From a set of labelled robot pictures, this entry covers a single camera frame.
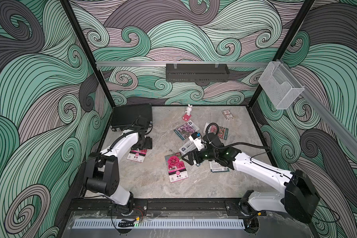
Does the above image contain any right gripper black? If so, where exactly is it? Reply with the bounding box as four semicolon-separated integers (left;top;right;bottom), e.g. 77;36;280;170
181;146;218;165

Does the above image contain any hollyhock seed packet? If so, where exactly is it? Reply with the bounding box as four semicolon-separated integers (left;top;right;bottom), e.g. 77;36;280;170
165;152;188;183
127;150;148;163

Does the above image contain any white back seed packet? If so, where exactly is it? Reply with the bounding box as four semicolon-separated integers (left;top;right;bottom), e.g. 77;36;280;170
179;140;197;155

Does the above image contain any purple flower seed packet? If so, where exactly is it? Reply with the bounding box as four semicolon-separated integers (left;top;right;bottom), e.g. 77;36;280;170
174;120;200;140

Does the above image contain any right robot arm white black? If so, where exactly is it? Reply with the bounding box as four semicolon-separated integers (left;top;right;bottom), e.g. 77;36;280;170
182;147;320;224

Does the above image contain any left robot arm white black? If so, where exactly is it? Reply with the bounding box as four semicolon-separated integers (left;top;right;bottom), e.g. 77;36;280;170
83;129;152;206

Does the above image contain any white teal seed packet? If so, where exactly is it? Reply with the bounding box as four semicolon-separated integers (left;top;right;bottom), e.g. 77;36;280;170
209;161;230;173

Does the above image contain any red flower seed packet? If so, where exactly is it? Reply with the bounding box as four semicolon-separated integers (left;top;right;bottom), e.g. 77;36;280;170
208;125;229;140

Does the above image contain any small seed packet far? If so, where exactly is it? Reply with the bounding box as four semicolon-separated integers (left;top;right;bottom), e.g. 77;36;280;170
222;110;234;120

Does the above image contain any black aluminium briefcase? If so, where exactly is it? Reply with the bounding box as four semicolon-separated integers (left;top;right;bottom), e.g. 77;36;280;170
110;104;153;131

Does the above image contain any white rabbit figurine pink base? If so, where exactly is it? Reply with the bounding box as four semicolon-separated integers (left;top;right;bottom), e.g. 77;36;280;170
182;104;192;122

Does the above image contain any black wall tray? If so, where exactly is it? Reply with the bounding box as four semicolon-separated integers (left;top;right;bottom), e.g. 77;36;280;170
166;64;230;84

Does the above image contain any aluminium wall rail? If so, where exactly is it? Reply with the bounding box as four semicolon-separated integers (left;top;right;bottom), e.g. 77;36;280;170
95;60;269;68

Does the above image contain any black front rail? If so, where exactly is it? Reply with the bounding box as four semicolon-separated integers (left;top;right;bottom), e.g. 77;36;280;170
68;198;253;217

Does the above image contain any white slotted cable duct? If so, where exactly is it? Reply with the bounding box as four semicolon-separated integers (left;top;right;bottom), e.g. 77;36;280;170
72;219;245;230

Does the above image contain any clear acrylic wall holder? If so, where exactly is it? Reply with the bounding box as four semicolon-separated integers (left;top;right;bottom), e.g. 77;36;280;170
258;61;304;110

